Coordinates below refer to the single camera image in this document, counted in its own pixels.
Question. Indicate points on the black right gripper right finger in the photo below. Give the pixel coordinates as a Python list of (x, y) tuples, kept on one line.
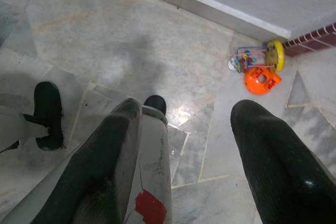
[(278, 171)]

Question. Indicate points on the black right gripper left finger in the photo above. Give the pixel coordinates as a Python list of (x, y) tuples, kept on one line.
[(105, 155)]

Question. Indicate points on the red tape patch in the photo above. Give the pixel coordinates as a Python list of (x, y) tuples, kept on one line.
[(149, 207)]

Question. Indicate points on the orange plastic toy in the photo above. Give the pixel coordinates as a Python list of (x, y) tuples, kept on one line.
[(256, 85)]

